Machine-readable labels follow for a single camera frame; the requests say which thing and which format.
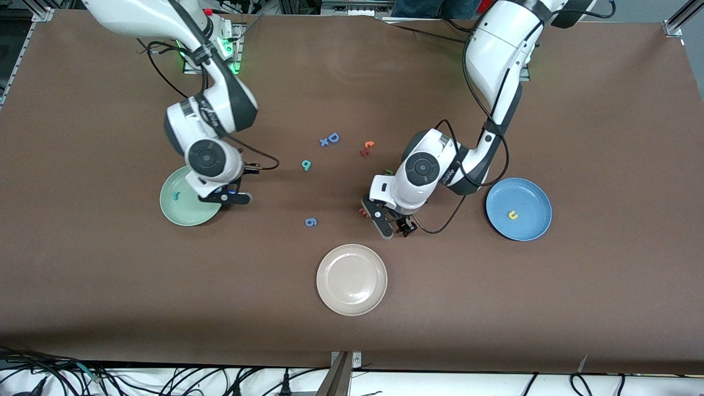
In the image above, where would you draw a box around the aluminium edge rail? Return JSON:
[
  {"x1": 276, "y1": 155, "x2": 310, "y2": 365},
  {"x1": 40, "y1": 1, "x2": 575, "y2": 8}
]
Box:
[{"x1": 0, "y1": 7, "x2": 56, "y2": 108}]

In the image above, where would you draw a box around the aluminium profile beam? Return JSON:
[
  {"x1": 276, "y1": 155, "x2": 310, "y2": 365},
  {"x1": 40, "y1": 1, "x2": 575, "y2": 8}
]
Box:
[{"x1": 315, "y1": 352, "x2": 353, "y2": 396}]

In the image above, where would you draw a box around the silver bracket plate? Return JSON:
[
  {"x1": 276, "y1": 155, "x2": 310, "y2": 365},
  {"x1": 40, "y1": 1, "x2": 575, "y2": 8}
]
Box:
[{"x1": 330, "y1": 351, "x2": 362, "y2": 369}]

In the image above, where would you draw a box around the black cable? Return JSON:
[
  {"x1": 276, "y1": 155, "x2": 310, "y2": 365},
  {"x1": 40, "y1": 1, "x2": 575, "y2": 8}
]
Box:
[
  {"x1": 385, "y1": 22, "x2": 468, "y2": 45},
  {"x1": 137, "y1": 38, "x2": 279, "y2": 171},
  {"x1": 412, "y1": 118, "x2": 510, "y2": 235}
]

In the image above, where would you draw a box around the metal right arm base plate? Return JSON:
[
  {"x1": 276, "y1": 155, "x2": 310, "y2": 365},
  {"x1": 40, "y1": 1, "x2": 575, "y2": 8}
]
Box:
[{"x1": 183, "y1": 25, "x2": 244, "y2": 75}]

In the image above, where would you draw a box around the brown table cover sheet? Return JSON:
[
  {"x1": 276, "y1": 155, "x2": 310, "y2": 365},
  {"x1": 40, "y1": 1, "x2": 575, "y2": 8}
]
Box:
[{"x1": 0, "y1": 8, "x2": 704, "y2": 376}]

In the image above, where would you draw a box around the beige plate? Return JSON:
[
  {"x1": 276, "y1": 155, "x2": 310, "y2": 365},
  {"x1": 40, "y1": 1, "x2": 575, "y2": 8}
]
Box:
[{"x1": 316, "y1": 244, "x2": 388, "y2": 316}]

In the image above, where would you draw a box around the blue plate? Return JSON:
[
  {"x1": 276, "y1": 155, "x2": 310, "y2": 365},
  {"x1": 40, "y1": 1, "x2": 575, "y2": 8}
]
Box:
[{"x1": 486, "y1": 178, "x2": 552, "y2": 241}]

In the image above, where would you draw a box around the light green plate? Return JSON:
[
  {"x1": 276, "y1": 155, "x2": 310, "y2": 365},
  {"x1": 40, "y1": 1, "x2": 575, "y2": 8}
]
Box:
[{"x1": 160, "y1": 165, "x2": 227, "y2": 227}]

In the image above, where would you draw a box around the teal cable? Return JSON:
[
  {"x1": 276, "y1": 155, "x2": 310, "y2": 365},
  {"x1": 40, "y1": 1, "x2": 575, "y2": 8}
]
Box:
[{"x1": 74, "y1": 362, "x2": 105, "y2": 384}]

